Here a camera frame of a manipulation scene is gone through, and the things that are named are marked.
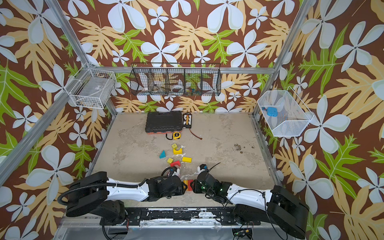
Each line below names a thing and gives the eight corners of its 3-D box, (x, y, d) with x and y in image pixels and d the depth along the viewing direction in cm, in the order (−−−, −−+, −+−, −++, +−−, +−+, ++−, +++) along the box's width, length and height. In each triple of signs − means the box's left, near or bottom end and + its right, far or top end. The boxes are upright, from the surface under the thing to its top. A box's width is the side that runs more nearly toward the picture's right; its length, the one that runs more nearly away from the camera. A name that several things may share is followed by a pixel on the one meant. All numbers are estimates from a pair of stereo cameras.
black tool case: (144, 133, 108) (142, 129, 105) (149, 114, 121) (147, 110, 117) (181, 133, 109) (181, 130, 105) (182, 114, 121) (182, 110, 117)
